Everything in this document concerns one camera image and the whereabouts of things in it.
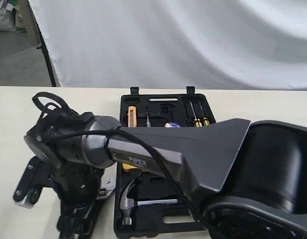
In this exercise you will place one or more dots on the claw hammer black grip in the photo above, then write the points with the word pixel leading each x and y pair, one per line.
pixel 127 204

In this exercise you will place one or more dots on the clear test pen screwdriver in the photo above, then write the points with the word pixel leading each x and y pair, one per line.
pixel 148 123

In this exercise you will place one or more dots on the black backdrop stand pole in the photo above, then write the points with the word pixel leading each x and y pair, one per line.
pixel 42 46

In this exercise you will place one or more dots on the adjustable wrench black handle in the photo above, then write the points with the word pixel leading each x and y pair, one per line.
pixel 108 186

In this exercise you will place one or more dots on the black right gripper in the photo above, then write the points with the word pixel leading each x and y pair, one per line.
pixel 77 186

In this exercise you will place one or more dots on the small yellow black screwdriver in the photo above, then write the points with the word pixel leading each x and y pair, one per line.
pixel 204 118

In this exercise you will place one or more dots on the black plastic tool case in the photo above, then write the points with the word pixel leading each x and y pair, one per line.
pixel 155 183

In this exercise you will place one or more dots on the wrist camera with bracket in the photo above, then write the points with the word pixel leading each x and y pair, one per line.
pixel 36 176

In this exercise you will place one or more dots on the orange utility knife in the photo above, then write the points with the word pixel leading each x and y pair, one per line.
pixel 132 116

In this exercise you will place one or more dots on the black insulating tape roll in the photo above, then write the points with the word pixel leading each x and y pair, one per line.
pixel 172 124

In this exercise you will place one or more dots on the grey sack in background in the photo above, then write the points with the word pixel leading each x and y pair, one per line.
pixel 7 17

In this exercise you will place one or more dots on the yellow tape measure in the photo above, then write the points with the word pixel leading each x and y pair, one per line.
pixel 127 167

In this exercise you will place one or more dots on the white backdrop cloth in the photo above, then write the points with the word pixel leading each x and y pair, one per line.
pixel 210 44

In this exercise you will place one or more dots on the large yellow black screwdriver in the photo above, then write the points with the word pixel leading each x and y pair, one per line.
pixel 197 122

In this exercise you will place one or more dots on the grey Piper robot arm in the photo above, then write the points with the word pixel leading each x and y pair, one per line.
pixel 241 179

